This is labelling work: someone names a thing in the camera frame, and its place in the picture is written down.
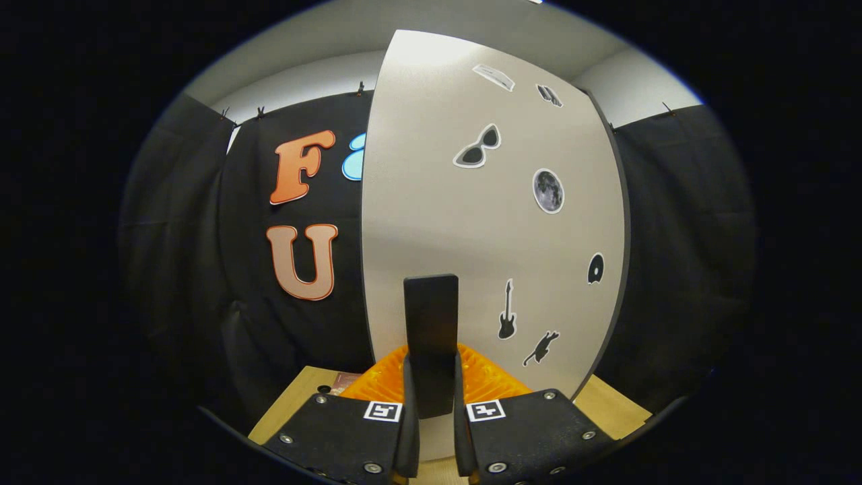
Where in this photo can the row of black cloth clips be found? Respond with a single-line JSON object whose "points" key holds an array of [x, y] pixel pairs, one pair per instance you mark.
{"points": [[361, 88]]}

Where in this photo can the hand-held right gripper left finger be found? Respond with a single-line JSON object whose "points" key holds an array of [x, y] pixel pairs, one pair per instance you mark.
{"points": [[411, 431]]}

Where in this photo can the black backdrop cloth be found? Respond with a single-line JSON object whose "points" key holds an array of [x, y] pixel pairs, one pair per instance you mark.
{"points": [[202, 269]]}

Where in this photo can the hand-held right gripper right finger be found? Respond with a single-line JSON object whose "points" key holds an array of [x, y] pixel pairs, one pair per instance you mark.
{"points": [[461, 438]]}

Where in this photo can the red cover book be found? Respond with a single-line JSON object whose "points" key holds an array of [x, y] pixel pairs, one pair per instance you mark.
{"points": [[347, 382]]}

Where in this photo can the beige cabinet door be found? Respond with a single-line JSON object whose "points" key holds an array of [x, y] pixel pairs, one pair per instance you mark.
{"points": [[431, 202]]}

